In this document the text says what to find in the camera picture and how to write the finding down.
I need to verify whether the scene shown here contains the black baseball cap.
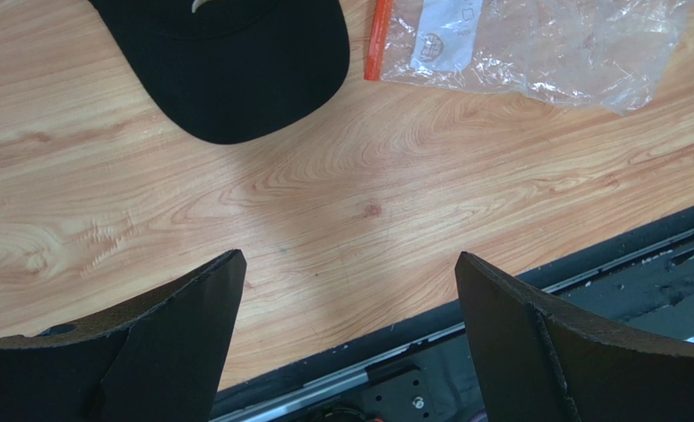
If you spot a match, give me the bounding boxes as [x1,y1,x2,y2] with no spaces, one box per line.
[93,0,350,145]

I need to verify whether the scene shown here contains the clear zip top bag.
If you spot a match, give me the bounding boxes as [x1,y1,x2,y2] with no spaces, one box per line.
[364,0,691,114]

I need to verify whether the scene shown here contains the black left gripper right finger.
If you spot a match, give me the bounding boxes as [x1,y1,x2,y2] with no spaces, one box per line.
[455,252,694,421]

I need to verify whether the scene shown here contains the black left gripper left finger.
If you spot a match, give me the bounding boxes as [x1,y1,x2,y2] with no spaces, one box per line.
[0,250,246,421]

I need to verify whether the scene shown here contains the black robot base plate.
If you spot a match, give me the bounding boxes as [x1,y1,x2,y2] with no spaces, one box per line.
[211,206,694,421]

